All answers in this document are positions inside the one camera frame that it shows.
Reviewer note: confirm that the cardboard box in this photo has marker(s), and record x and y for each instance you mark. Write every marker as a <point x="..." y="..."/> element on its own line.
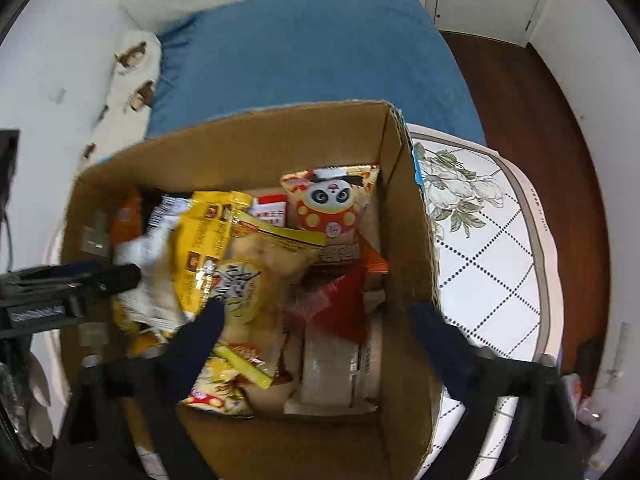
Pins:
<point x="250" y="150"/>

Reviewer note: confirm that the clear plastic bottle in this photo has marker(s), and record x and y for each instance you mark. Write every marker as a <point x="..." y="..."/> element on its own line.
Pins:
<point x="582" y="405"/>

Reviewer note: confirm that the white wall switch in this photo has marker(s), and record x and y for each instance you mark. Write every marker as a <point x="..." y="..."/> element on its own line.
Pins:
<point x="58" y="95"/>

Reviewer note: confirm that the black device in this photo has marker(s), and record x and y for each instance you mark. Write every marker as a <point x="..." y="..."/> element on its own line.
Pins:
<point x="7" y="160"/>

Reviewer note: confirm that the translucent white packet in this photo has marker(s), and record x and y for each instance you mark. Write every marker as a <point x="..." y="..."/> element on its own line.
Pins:
<point x="330" y="370"/>

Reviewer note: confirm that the small orange triangular packet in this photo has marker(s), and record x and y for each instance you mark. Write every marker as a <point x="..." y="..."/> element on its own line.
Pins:
<point x="372" y="262"/>

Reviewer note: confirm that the bear print pillow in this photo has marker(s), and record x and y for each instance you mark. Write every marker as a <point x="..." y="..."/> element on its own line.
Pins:
<point x="125" y="90"/>

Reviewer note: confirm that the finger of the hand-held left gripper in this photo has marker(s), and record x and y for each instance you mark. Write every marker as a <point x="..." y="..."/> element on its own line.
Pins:
<point x="112" y="280"/>
<point x="55" y="274"/>

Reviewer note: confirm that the round yellow lid cup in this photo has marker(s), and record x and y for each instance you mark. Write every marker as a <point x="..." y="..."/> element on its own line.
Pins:
<point x="240" y="290"/>

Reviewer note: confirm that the white snack packet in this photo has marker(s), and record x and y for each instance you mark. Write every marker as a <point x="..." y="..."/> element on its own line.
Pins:
<point x="145" y="260"/>

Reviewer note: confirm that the yellow chips packet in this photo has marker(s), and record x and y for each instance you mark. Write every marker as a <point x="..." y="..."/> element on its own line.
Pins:
<point x="215" y="395"/>

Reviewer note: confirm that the white plastic strip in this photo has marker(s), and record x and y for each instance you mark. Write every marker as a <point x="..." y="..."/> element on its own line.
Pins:
<point x="619" y="355"/>

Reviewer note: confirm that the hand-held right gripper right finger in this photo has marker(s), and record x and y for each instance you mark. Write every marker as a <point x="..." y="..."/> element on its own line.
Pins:
<point x="440" y="350"/>

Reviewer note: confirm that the yellow and black snack packet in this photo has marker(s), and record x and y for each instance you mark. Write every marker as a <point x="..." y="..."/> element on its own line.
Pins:
<point x="200" y="240"/>

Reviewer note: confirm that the red and white small box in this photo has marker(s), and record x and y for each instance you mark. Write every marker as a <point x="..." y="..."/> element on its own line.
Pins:
<point x="270" y="212"/>

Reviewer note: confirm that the yellow green stick packet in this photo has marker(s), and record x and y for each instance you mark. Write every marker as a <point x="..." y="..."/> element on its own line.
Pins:
<point x="250" y="370"/>

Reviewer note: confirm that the small yellow packet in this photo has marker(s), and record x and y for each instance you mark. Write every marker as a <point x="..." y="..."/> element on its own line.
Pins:
<point x="140" y="342"/>

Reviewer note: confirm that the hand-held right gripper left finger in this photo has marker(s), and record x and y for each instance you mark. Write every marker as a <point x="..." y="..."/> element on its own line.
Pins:
<point x="200" y="335"/>

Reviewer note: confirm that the clear pastry bag yellow header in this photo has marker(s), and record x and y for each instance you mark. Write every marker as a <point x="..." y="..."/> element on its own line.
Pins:
<point x="280" y="260"/>

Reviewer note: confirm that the orange snack packet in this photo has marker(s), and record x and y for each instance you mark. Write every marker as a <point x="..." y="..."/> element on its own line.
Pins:
<point x="127" y="220"/>

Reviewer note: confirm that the red snack packet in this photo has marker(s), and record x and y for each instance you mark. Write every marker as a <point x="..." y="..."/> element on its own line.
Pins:
<point x="335" y="305"/>

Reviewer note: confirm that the panda print snack packet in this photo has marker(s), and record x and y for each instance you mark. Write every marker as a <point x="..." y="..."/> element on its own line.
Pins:
<point x="325" y="210"/>

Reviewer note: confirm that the dark bag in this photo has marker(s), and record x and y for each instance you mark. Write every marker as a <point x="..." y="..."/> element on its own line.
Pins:
<point x="589" y="362"/>

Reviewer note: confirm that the blue bed sheet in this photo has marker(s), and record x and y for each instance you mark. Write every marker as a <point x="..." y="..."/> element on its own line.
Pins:
<point x="310" y="50"/>

